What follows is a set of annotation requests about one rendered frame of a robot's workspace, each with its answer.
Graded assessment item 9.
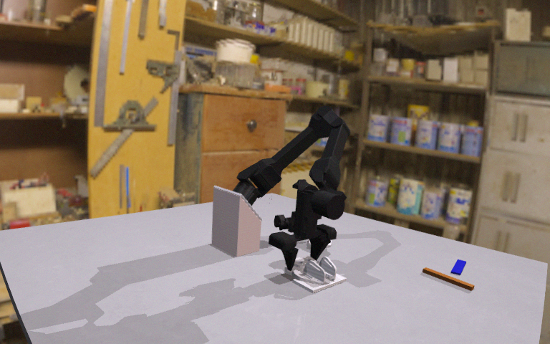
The orange long thin bar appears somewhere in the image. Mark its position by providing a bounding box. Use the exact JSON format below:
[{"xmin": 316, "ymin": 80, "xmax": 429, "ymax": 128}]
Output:
[{"xmin": 423, "ymin": 268, "xmax": 475, "ymax": 291}]

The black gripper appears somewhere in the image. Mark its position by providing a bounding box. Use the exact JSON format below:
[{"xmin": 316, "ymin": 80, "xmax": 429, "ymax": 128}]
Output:
[{"xmin": 269, "ymin": 209, "xmax": 337, "ymax": 271}]

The blue rectangular block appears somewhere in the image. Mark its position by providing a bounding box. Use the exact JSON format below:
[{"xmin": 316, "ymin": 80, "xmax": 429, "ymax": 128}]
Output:
[{"xmin": 450, "ymin": 259, "xmax": 466, "ymax": 275}]

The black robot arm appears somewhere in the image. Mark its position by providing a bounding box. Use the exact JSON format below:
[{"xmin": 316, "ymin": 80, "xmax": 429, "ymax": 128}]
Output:
[{"xmin": 232, "ymin": 106, "xmax": 350, "ymax": 220}]

